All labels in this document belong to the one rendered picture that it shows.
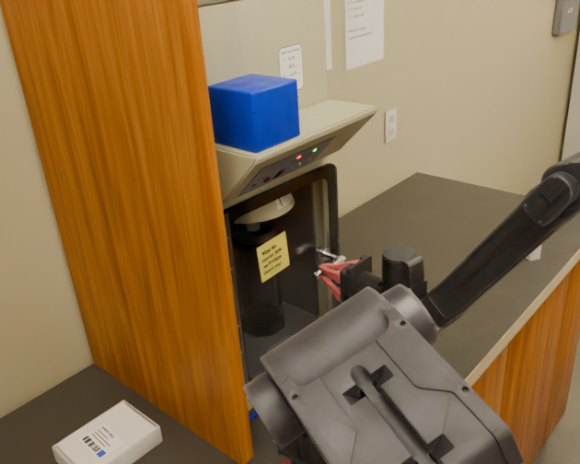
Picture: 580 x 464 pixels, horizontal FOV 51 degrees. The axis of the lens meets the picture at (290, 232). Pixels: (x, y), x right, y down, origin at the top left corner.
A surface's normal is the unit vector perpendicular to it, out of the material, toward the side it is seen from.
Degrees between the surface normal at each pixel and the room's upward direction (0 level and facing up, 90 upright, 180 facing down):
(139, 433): 0
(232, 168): 90
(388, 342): 23
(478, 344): 0
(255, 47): 90
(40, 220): 90
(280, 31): 90
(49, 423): 0
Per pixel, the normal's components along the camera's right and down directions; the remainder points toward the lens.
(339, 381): -0.28, -0.66
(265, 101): 0.75, 0.25
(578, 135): -0.66, 0.37
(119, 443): -0.07, -0.89
